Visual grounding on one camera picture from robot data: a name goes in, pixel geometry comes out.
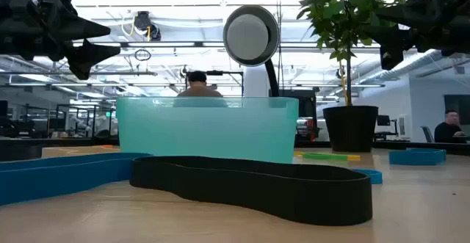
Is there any black framed workstation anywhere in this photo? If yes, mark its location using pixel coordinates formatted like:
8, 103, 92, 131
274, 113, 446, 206
54, 103, 118, 138

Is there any black desk lamp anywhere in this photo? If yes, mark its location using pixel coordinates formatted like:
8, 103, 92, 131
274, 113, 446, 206
223, 4, 281, 98

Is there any green leafy plant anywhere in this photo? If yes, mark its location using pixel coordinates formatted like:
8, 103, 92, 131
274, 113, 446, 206
295, 0, 408, 107

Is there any black cabinet machine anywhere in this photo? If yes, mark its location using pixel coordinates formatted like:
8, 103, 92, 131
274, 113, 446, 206
270, 88, 319, 143

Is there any office chair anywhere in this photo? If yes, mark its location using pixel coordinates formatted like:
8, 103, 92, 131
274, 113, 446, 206
420, 125, 435, 143

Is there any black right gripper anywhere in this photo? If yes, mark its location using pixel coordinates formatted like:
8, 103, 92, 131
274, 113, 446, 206
363, 0, 470, 71

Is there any black ceiling mounted device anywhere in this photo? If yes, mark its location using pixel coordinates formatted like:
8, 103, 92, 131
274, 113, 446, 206
132, 10, 162, 42

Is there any dark wall screen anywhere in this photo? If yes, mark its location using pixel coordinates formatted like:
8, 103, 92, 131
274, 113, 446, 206
443, 94, 470, 126

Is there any teal translucent plastic bin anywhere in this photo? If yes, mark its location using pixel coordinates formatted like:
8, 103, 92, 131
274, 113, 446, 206
115, 95, 300, 164

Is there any person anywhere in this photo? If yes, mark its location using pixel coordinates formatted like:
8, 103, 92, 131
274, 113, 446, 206
433, 109, 468, 144
173, 70, 228, 108

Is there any black plant pot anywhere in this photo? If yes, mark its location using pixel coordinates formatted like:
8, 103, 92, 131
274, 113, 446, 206
322, 105, 379, 153

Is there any large wide black rubber band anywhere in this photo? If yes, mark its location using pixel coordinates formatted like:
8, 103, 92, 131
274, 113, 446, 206
129, 155, 374, 227

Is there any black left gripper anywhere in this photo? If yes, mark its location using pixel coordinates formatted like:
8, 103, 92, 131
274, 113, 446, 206
0, 0, 122, 81

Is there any large wide blue rubber band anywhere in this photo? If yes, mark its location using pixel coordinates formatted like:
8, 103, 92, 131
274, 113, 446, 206
0, 151, 153, 206

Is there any narrow blue rubber band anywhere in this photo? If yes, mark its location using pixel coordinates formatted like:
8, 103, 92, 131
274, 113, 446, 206
350, 168, 383, 185

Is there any green rubber band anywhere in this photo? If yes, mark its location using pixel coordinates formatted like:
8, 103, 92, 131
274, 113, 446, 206
301, 152, 350, 162

